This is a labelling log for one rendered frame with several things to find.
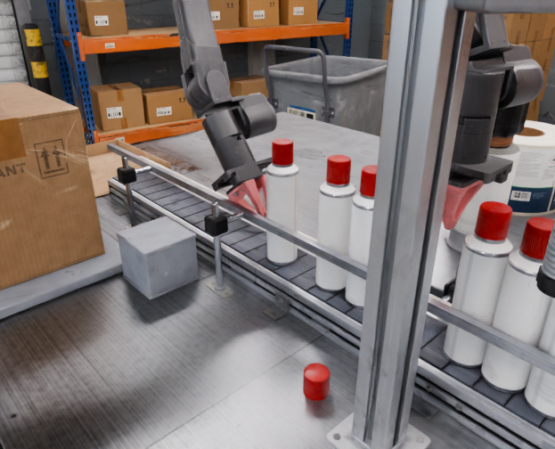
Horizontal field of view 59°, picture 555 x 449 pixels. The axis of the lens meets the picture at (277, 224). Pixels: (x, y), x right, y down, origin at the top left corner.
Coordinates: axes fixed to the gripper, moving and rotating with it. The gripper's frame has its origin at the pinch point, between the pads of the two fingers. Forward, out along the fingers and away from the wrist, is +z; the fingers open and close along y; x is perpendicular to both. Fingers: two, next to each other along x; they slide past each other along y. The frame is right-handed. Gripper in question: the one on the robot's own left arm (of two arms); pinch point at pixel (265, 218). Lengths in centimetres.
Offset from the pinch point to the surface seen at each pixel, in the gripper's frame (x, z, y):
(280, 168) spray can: -11.0, -4.9, -1.4
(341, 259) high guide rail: -17.1, 11.2, -3.7
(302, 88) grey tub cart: 138, -82, 167
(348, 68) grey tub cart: 156, -98, 239
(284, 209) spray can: -7.7, 0.8, -1.4
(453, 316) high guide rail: -29.9, 22.1, -3.6
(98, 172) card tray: 60, -36, -1
